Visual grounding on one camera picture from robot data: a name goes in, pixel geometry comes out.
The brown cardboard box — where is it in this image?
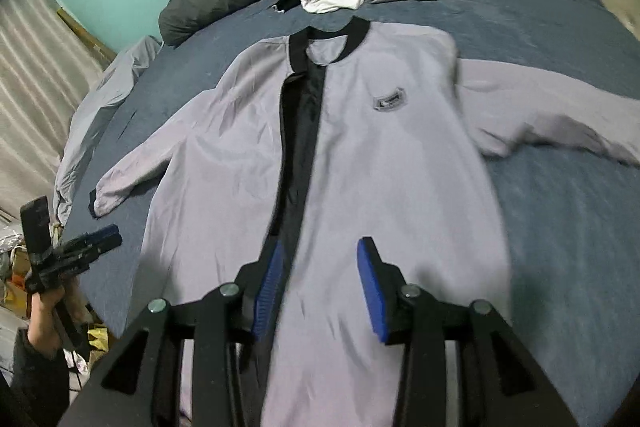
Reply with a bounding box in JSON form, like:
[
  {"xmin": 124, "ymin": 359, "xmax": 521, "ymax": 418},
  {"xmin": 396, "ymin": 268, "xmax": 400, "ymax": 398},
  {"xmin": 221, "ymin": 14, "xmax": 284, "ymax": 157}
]
[{"xmin": 0, "ymin": 247, "xmax": 32, "ymax": 319}]

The yellow bag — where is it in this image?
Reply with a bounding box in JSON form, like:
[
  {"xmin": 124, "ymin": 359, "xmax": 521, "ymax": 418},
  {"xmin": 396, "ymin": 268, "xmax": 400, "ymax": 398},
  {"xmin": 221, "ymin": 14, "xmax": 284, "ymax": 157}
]
[{"xmin": 87, "ymin": 326, "xmax": 112, "ymax": 354}]

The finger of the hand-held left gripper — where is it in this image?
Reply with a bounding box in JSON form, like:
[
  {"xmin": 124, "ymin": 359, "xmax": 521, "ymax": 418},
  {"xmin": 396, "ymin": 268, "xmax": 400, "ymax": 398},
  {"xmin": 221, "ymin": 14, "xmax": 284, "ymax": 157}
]
[
  {"xmin": 86, "ymin": 234, "xmax": 124, "ymax": 259},
  {"xmin": 80, "ymin": 224, "xmax": 120, "ymax": 244}
]

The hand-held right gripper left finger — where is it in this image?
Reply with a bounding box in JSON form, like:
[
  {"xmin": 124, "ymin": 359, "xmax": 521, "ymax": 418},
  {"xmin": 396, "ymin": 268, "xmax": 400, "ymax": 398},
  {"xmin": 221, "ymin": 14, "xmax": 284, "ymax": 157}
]
[{"xmin": 57, "ymin": 241, "xmax": 287, "ymax": 427}]

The light grey sheet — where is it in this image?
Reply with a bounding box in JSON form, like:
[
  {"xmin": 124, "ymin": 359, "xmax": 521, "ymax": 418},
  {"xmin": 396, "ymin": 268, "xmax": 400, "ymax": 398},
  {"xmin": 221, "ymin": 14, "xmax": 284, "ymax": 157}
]
[{"xmin": 52, "ymin": 36, "xmax": 163, "ymax": 228}]

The white curtain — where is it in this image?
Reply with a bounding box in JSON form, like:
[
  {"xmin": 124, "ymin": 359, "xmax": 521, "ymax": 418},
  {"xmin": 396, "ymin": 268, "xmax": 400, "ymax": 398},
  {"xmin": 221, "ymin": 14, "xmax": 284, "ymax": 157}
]
[{"xmin": 0, "ymin": 0, "xmax": 108, "ymax": 219}]

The wooden frame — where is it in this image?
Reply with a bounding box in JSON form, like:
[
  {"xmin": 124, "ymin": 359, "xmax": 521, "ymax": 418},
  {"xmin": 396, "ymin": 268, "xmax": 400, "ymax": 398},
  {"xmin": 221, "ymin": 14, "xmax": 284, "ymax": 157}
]
[{"xmin": 56, "ymin": 9, "xmax": 119, "ymax": 64}]

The grey jacket with black lining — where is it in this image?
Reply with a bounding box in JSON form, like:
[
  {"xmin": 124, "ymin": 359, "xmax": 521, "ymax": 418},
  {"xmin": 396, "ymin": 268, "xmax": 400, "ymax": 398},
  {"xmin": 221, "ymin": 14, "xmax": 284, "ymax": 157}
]
[{"xmin": 89, "ymin": 17, "xmax": 640, "ymax": 427}]

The person's left forearm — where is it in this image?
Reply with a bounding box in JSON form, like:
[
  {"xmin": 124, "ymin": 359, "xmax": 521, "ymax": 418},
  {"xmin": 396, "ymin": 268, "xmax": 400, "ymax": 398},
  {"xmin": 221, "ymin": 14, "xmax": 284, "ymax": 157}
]
[{"xmin": 10, "ymin": 329, "xmax": 71, "ymax": 414}]

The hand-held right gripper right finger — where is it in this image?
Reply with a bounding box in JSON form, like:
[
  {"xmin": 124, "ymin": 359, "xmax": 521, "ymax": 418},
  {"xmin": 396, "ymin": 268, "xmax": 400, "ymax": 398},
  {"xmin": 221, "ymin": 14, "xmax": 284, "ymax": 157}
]
[{"xmin": 356, "ymin": 236, "xmax": 576, "ymax": 427}]

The person's left hand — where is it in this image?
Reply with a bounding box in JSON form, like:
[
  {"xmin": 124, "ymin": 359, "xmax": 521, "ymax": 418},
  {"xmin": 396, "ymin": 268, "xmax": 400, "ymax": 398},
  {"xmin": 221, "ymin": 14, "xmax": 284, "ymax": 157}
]
[{"xmin": 26, "ymin": 286, "xmax": 69, "ymax": 359}]

